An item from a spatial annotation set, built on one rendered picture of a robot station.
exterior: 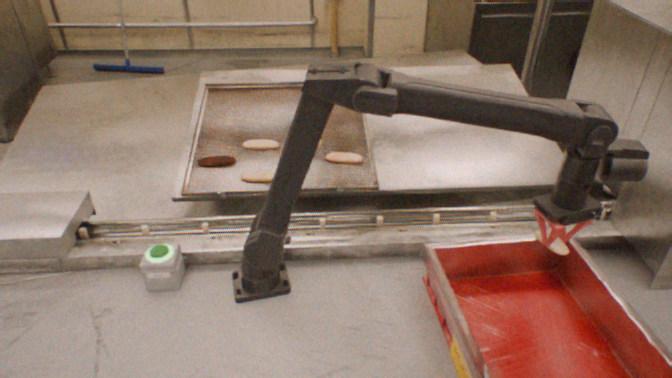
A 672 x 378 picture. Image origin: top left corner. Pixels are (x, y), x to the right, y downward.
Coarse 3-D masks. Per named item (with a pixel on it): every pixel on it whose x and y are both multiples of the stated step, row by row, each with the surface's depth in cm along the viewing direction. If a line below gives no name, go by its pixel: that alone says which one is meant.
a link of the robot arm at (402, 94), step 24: (384, 72) 85; (360, 96) 78; (384, 96) 78; (408, 96) 81; (432, 96) 81; (456, 96) 81; (480, 96) 81; (504, 96) 82; (456, 120) 83; (480, 120) 83; (504, 120) 82; (528, 120) 82; (552, 120) 82; (576, 120) 81; (600, 120) 81; (576, 144) 83
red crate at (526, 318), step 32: (480, 288) 109; (512, 288) 109; (544, 288) 109; (480, 320) 102; (512, 320) 102; (544, 320) 102; (576, 320) 102; (480, 352) 96; (512, 352) 96; (544, 352) 96; (576, 352) 96; (608, 352) 96
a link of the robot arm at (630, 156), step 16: (592, 128) 81; (608, 128) 81; (592, 144) 82; (608, 144) 82; (624, 144) 86; (640, 144) 86; (624, 160) 86; (640, 160) 86; (608, 176) 87; (624, 176) 87; (640, 176) 86
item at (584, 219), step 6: (570, 216) 91; (576, 216) 91; (582, 216) 92; (588, 216) 93; (594, 216) 93; (564, 222) 91; (570, 222) 92; (576, 222) 92; (582, 222) 94; (588, 222) 94; (576, 228) 96; (582, 228) 95; (564, 234) 99; (570, 234) 97; (564, 240) 99
